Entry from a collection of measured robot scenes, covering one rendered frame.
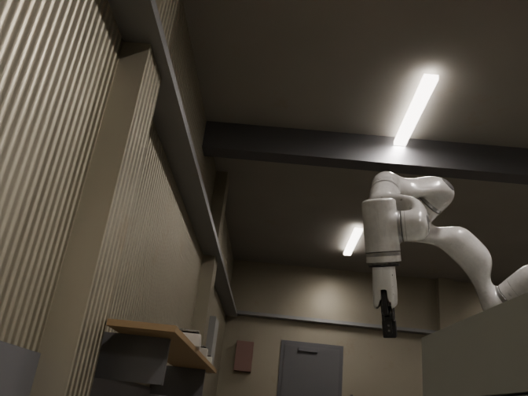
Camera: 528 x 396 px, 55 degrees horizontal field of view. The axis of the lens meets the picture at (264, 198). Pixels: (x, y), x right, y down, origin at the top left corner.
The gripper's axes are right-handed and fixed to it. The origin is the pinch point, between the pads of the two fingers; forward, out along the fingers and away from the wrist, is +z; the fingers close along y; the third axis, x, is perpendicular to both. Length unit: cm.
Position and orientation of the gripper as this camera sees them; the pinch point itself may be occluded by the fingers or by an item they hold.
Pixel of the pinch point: (389, 328)
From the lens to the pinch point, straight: 129.7
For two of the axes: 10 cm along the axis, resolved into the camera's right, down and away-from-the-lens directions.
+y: -3.5, -0.9, -9.3
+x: 9.3, -1.0, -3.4
